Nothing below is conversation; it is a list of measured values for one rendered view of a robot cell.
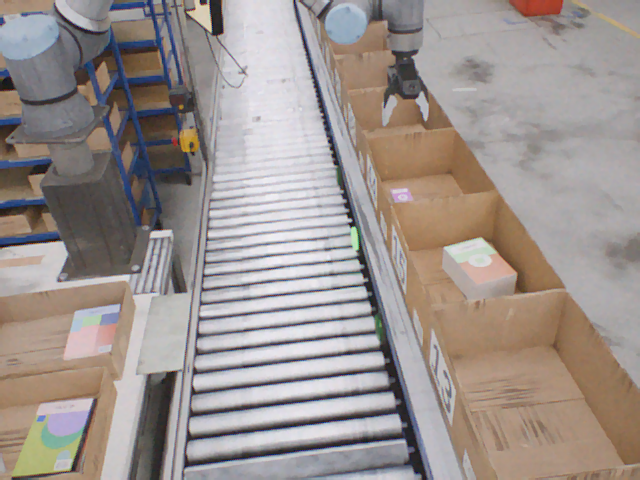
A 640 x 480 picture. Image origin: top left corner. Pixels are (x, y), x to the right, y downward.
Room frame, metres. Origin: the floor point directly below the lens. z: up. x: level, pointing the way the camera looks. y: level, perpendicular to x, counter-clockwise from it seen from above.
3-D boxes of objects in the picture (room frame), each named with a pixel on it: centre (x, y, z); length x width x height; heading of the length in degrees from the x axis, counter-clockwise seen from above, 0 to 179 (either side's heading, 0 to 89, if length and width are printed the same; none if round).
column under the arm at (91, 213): (1.54, 0.70, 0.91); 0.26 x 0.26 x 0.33; 3
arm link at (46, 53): (1.55, 0.69, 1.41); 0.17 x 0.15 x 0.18; 166
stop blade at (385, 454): (0.70, 0.08, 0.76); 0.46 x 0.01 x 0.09; 93
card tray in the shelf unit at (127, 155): (2.50, 1.10, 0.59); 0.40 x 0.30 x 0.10; 91
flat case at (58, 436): (0.81, 0.62, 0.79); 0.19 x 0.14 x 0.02; 1
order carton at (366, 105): (1.84, -0.31, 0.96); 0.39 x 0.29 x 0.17; 3
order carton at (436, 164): (1.45, -0.33, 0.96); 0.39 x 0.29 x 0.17; 3
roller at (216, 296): (1.31, 0.12, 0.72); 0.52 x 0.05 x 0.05; 93
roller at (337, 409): (0.86, 0.09, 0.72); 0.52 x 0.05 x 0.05; 93
